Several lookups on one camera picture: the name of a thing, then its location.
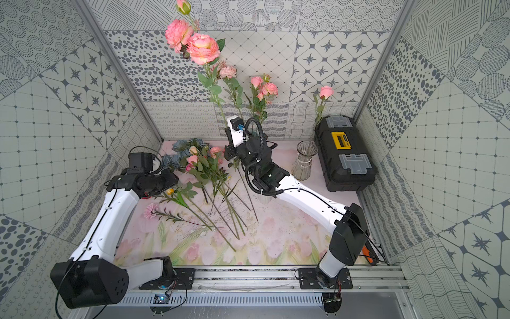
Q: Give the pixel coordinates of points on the black toolbox yellow label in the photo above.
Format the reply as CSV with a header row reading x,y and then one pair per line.
x,y
345,160

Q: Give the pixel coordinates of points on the clear glass vase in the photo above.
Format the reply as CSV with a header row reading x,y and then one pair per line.
x,y
302,167

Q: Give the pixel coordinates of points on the pink flower bunch on table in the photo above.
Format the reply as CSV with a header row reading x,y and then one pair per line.
x,y
207,166

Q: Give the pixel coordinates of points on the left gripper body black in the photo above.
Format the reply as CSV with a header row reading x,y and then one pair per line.
x,y
168,180

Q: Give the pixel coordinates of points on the large pink peony spray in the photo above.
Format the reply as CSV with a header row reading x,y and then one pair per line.
x,y
182,36

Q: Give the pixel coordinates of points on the blue grey rose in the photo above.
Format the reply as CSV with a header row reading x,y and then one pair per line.
x,y
182,150

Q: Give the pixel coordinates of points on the pink rose single stem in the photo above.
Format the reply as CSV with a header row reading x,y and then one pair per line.
x,y
255,102

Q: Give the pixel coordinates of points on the magenta rosebud stem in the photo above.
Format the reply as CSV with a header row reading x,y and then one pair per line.
x,y
236,164

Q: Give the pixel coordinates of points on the pink carnation spray stem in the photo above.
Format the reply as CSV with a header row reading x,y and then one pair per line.
x,y
235,91

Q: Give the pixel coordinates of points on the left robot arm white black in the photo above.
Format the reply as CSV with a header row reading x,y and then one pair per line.
x,y
90,278

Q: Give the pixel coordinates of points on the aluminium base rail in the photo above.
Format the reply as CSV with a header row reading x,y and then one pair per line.
x,y
260,279

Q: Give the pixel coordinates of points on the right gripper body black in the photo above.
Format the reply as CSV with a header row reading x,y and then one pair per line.
x,y
232,151

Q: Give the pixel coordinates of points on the red orange pliers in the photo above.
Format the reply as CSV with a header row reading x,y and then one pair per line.
x,y
369,255

